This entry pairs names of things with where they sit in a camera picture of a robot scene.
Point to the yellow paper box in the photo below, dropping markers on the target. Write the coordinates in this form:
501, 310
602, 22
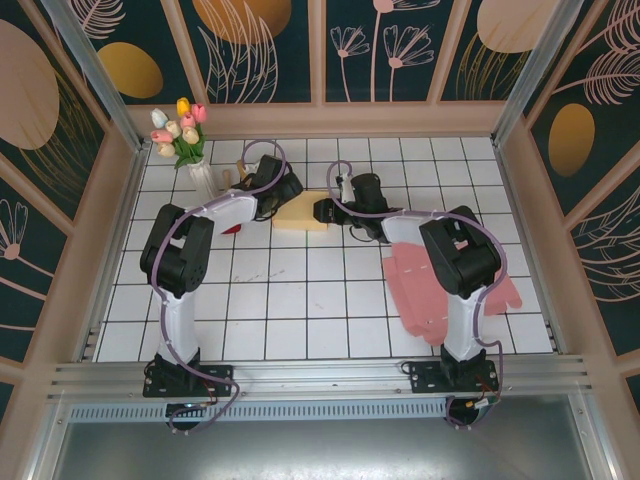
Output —
295, 217

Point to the pink paper box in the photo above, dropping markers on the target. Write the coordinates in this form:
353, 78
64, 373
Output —
415, 290

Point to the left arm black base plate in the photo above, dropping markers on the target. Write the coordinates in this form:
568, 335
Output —
220, 382

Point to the artificial tulip bouquet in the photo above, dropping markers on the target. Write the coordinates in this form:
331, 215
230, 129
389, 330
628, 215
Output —
182, 135

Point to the aluminium mounting rail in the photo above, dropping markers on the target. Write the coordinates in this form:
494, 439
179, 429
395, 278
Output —
325, 375

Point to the grey metal sheet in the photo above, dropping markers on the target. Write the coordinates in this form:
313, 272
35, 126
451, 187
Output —
320, 452

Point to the white ribbed vase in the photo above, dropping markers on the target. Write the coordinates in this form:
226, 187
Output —
202, 180

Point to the aluminium frame post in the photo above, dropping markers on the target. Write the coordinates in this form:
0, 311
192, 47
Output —
95, 65
535, 70

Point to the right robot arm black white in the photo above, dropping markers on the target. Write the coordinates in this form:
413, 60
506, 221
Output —
460, 250

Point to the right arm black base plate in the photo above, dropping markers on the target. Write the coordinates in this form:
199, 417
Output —
425, 377

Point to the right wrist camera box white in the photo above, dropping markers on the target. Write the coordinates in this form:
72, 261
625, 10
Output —
344, 186

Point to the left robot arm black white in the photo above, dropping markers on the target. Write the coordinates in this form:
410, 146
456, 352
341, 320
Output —
180, 260

